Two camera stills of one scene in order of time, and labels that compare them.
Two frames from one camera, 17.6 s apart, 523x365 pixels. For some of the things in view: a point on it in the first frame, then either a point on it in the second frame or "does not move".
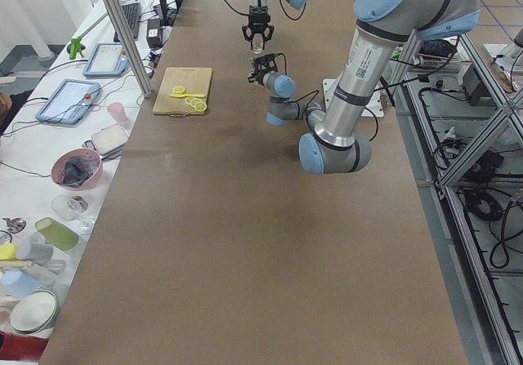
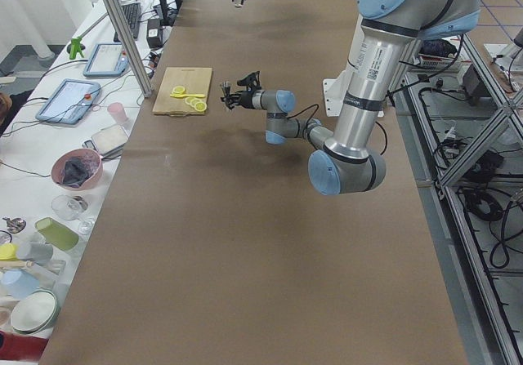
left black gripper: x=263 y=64 -> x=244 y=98
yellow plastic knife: x=183 y=95 does not move
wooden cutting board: x=194 y=81 does not move
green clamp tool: x=75 y=46 does not move
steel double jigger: x=252 y=69 -> x=226 y=86
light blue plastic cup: x=18 y=282 does not move
